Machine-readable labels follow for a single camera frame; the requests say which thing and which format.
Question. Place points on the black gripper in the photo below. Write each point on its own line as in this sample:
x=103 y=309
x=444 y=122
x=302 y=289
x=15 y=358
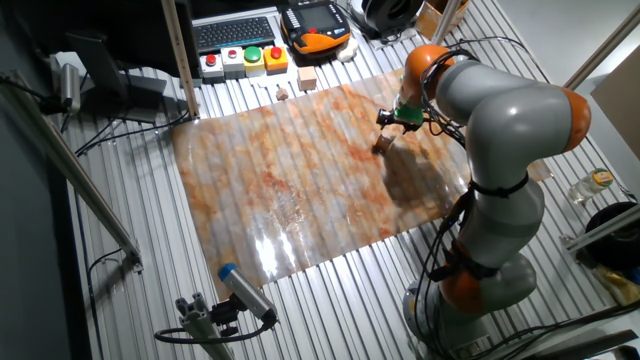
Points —
x=397 y=126

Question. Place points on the small wooden block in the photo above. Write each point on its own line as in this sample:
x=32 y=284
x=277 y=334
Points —
x=387 y=143

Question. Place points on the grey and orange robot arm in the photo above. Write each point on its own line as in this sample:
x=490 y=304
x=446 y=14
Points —
x=510 y=115

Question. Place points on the green wrist flange adapter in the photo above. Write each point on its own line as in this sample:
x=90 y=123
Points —
x=410 y=114

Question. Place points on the white lumpy object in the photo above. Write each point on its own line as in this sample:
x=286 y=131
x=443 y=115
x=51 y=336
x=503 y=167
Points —
x=347 y=50

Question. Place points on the large wooden cube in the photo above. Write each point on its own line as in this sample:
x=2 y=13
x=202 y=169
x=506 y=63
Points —
x=307 y=79

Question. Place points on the brown cardboard box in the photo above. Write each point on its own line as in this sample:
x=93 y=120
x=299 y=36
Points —
x=425 y=22

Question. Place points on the black round spool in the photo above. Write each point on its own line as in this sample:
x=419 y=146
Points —
x=380 y=17

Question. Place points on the tiny wooden cube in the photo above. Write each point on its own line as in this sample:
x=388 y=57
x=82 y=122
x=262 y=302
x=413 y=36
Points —
x=282 y=94

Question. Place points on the orange black teach pendant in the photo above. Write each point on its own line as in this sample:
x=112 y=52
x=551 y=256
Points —
x=315 y=25

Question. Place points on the orange box red button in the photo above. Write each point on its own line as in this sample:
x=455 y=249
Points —
x=276 y=60

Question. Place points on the orange marble pattern mat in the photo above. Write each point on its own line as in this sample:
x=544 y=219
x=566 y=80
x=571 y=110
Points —
x=280 y=200

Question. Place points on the yellow box green button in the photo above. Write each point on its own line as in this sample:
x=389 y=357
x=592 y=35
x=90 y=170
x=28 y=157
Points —
x=253 y=61

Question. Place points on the white box red button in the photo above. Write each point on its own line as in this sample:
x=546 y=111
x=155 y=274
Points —
x=233 y=62

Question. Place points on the black keyboard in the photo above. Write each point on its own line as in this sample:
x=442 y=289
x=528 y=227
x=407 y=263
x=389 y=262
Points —
x=234 y=34

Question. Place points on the grey box red button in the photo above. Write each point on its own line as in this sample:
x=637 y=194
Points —
x=212 y=67

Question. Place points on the clear bottle yellow cap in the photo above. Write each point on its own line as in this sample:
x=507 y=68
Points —
x=587 y=189

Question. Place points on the brown cardboard panel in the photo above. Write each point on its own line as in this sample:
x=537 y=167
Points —
x=622 y=105

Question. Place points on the black round bin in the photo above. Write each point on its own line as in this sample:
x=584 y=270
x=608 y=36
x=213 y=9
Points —
x=617 y=250

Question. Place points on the yellow plastic bag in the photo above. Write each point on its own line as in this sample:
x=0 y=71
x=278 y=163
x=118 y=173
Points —
x=620 y=287

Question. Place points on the black monitor stand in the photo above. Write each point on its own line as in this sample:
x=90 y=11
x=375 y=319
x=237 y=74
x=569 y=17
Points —
x=125 y=95

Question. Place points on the short aluminium profile stand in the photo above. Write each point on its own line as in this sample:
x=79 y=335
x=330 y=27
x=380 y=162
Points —
x=202 y=330

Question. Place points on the white adapter box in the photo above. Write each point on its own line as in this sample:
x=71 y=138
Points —
x=70 y=57

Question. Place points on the silver upright post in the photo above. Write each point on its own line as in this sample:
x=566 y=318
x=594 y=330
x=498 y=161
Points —
x=444 y=25

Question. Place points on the aluminium upright frame post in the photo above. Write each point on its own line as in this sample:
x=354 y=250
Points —
x=600 y=50

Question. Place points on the aluminium frame rail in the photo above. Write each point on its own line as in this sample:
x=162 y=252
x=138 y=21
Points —
x=600 y=231

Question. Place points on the silver camera blue cap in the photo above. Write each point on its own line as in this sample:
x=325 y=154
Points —
x=247 y=292

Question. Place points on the beige upright post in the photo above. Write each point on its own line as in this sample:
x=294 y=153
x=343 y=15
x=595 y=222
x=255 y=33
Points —
x=180 y=60

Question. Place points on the silver cylindrical camera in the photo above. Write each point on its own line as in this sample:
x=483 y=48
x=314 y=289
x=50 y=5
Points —
x=70 y=87

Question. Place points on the long aluminium frame bar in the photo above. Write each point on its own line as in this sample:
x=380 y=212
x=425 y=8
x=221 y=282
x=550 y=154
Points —
x=65 y=165

